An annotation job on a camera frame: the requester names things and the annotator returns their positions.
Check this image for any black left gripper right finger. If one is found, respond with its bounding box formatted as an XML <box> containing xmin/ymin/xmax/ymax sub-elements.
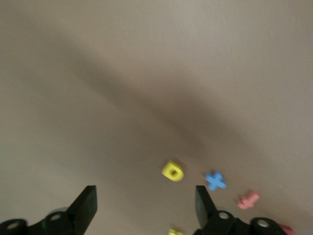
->
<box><xmin>193</xmin><ymin>185</ymin><xmax>252</xmax><ymax>235</ymax></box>

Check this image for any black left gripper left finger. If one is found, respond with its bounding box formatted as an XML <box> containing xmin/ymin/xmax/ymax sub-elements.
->
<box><xmin>26</xmin><ymin>185</ymin><xmax>98</xmax><ymax>235</ymax></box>

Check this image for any yellow foam letter a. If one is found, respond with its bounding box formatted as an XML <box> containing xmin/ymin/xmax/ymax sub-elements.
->
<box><xmin>161</xmin><ymin>160</ymin><xmax>184</xmax><ymax>182</ymax></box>

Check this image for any blue foam letter x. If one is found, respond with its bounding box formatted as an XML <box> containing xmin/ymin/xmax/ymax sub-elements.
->
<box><xmin>204</xmin><ymin>170</ymin><xmax>227</xmax><ymax>191</ymax></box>

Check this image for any pink foam letter f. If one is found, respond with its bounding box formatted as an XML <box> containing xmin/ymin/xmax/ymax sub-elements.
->
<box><xmin>236</xmin><ymin>190</ymin><xmax>260</xmax><ymax>209</ymax></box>

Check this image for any red foam letter z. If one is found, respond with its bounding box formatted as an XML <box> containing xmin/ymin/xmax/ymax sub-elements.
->
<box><xmin>278</xmin><ymin>224</ymin><xmax>294</xmax><ymax>235</ymax></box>

